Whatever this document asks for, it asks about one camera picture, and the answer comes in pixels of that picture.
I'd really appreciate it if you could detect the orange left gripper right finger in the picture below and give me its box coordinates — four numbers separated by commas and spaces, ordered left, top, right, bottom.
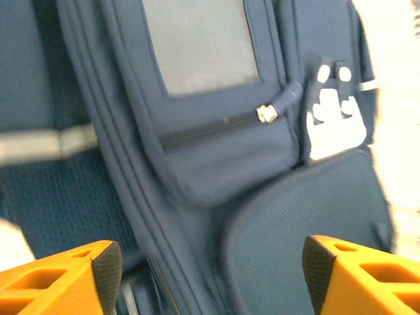
302, 235, 420, 315

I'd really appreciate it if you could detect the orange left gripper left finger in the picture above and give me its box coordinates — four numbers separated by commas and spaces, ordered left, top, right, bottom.
0, 240, 124, 315

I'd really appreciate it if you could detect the navy blue backpack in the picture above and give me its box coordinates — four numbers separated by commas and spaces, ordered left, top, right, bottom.
0, 0, 398, 315

